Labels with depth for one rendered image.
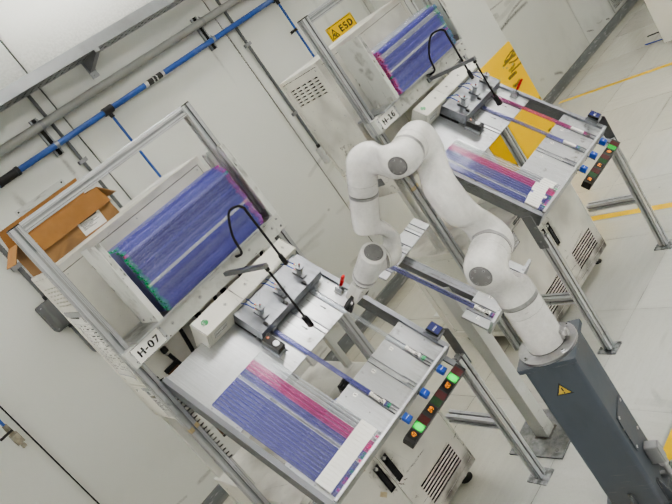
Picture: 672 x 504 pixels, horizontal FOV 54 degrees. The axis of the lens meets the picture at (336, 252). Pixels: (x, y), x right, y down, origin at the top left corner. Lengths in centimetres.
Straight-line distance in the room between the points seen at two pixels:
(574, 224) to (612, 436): 156
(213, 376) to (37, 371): 156
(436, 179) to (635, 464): 111
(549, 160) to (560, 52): 391
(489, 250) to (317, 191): 274
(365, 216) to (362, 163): 18
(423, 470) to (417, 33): 193
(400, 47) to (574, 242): 132
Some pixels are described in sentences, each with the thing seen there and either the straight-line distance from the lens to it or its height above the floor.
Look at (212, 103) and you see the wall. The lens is 426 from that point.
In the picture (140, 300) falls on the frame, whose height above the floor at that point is 148.
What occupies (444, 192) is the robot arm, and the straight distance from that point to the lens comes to 183.
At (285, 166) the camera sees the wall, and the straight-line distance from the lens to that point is 440.
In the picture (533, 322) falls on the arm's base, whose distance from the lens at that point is 202.
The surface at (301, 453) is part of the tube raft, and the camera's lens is 216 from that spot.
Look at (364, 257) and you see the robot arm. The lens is 204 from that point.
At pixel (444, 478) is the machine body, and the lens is 283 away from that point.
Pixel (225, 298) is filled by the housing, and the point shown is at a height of 128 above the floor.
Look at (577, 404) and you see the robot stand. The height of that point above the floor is 52.
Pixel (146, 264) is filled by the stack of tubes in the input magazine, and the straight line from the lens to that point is 227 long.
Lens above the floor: 188
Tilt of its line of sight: 17 degrees down
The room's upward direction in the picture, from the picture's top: 36 degrees counter-clockwise
